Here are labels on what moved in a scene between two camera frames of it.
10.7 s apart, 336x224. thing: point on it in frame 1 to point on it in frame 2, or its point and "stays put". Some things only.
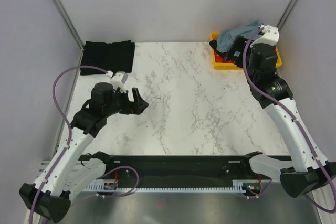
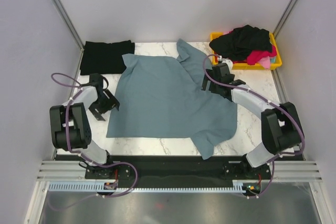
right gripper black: [238, 45] to [212, 87]
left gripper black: [136, 107] to [112, 103]
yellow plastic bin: [233, 66] stays put
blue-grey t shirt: [227, 36] to [162, 97]
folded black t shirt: [115, 57] stays put
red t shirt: [219, 59] stays put
